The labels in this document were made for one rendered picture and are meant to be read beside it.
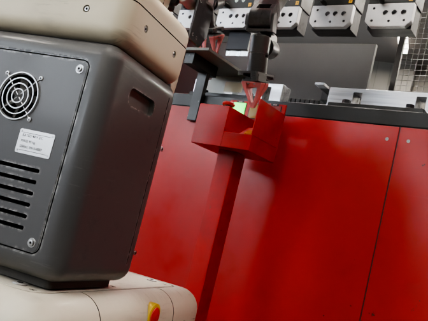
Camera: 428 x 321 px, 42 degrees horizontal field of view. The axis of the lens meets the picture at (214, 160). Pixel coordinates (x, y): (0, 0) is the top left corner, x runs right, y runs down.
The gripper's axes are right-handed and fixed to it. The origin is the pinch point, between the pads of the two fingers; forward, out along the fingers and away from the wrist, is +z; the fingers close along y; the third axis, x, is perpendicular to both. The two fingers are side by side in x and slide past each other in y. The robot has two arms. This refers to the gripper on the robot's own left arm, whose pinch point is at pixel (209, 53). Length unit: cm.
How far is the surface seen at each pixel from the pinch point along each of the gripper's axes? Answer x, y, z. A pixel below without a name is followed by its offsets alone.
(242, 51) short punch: -18.5, -1.8, 2.0
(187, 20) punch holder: -20.6, 24.9, -9.5
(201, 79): 5.1, 0.6, 8.3
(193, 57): 10.2, -1.0, -0.4
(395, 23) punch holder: -18, -60, -7
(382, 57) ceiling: -666, 177, 116
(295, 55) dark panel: -71, 4, 12
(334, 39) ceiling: -613, 230, 83
